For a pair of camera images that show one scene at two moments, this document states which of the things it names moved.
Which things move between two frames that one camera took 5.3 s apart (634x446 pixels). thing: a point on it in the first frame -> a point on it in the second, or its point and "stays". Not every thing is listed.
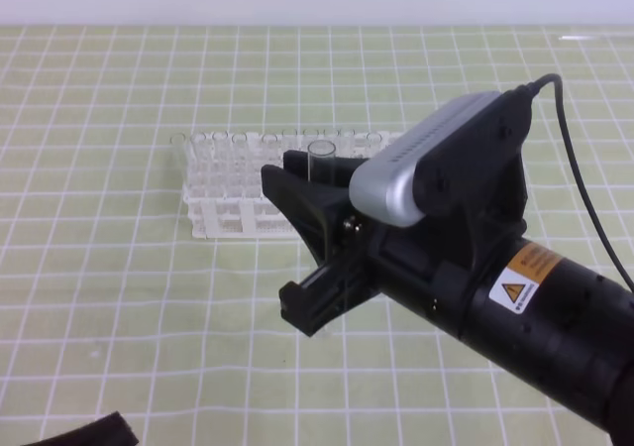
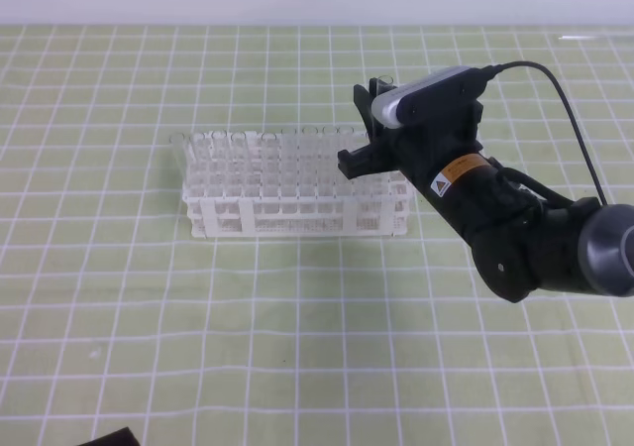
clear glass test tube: [321, 156] -> [385, 83]
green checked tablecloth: [108, 303] stays
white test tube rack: [224, 192] stays
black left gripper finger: [111, 429] -> [120, 437]
